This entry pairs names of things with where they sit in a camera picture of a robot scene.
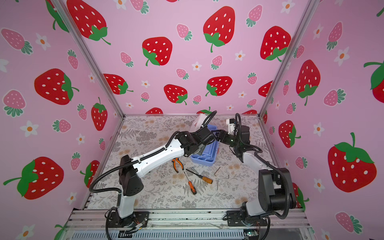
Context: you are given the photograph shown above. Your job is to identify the white lid blue tool box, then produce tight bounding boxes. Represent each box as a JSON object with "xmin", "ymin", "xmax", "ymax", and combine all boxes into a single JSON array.
[{"xmin": 190, "ymin": 111, "xmax": 219, "ymax": 167}]

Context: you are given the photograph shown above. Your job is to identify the orange handled pliers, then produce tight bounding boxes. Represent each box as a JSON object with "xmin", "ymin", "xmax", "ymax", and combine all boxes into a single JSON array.
[{"xmin": 172, "ymin": 158, "xmax": 185, "ymax": 173}]

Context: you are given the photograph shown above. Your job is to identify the orange screwdriver short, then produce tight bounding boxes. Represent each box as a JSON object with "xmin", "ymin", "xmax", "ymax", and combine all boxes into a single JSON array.
[{"xmin": 187, "ymin": 169, "xmax": 213, "ymax": 184}]

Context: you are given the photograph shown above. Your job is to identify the orange screwdriver long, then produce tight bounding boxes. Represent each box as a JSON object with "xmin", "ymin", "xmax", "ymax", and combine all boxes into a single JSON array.
[{"xmin": 184, "ymin": 173, "xmax": 197, "ymax": 195}]

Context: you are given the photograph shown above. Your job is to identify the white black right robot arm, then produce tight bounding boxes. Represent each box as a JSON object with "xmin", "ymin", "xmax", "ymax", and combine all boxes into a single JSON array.
[{"xmin": 216, "ymin": 113, "xmax": 297, "ymax": 240}]

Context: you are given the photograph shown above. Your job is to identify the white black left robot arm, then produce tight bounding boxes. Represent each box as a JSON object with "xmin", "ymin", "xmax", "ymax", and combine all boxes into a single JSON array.
[{"xmin": 89, "ymin": 111, "xmax": 217, "ymax": 240}]

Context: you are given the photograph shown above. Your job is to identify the steel hex key small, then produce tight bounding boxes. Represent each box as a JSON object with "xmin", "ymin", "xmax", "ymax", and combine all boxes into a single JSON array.
[{"xmin": 216, "ymin": 175, "xmax": 230, "ymax": 191}]

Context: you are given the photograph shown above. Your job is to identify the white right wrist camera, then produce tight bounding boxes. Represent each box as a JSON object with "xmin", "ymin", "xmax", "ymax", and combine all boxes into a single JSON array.
[{"xmin": 226, "ymin": 118, "xmax": 237, "ymax": 136}]

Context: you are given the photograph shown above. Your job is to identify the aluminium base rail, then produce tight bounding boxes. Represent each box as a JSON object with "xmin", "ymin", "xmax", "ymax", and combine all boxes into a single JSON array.
[{"xmin": 60, "ymin": 209, "xmax": 316, "ymax": 240}]

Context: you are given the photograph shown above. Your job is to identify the aluminium corner frame post right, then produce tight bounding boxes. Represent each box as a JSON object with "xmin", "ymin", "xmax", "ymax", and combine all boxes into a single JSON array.
[{"xmin": 259, "ymin": 0, "xmax": 320, "ymax": 119}]

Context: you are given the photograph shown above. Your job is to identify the aluminium corner frame post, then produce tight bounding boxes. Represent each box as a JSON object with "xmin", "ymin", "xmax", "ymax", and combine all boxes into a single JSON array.
[
  {"xmin": 52, "ymin": 0, "xmax": 125, "ymax": 119},
  {"xmin": 259, "ymin": 0, "xmax": 320, "ymax": 119}
]

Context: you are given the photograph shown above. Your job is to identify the aluminium corner frame post left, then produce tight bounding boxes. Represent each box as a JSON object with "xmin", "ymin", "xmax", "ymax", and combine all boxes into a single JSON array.
[{"xmin": 52, "ymin": 0, "xmax": 125, "ymax": 119}]

